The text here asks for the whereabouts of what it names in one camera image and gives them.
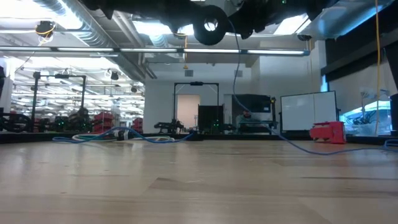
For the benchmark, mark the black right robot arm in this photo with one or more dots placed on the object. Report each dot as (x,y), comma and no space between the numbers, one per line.
(304,7)

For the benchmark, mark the long ceiling light strip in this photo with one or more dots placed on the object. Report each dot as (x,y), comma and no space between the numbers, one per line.
(149,50)

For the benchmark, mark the black gantry frame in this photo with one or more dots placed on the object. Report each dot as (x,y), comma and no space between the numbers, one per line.
(196,83)
(35,99)

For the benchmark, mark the pale door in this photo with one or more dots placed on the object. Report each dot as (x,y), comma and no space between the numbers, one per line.
(188,105)

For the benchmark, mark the black ceiling spotlight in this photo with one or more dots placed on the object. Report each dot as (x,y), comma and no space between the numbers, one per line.
(114,76)
(133,89)

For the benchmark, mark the red tape dispenser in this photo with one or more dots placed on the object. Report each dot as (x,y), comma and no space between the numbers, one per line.
(329,132)

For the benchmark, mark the red tool cart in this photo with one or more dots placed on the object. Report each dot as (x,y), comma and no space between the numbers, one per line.
(104,123)
(137,125)

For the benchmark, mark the silver ribbed air duct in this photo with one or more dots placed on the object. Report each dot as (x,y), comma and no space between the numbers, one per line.
(81,31)

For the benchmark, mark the background black robot arm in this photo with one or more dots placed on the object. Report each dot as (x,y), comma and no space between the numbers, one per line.
(169,126)
(15,123)

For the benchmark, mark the ceiling dome camera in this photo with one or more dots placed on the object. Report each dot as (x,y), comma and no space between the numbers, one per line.
(304,37)

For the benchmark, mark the whiteboard with black frame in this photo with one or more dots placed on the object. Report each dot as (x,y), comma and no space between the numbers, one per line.
(308,112)

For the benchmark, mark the black shelf cart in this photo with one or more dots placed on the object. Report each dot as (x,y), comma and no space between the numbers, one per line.
(258,102)

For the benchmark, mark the small blue connector module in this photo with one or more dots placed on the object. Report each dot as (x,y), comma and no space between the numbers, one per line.
(200,34)

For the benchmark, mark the black upright panel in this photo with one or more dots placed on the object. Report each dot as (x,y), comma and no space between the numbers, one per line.
(211,118)

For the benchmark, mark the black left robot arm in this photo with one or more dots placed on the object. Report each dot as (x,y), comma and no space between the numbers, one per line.
(99,6)

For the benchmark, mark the grey wall vent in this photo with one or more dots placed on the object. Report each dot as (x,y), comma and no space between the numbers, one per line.
(189,73)
(240,73)

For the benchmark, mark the yellow hanging tag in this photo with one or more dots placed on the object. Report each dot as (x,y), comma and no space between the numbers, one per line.
(185,67)

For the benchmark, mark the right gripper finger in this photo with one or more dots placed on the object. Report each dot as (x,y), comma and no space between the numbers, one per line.
(241,13)
(245,29)

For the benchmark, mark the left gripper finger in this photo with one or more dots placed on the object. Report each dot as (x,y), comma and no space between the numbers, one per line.
(182,22)
(183,7)

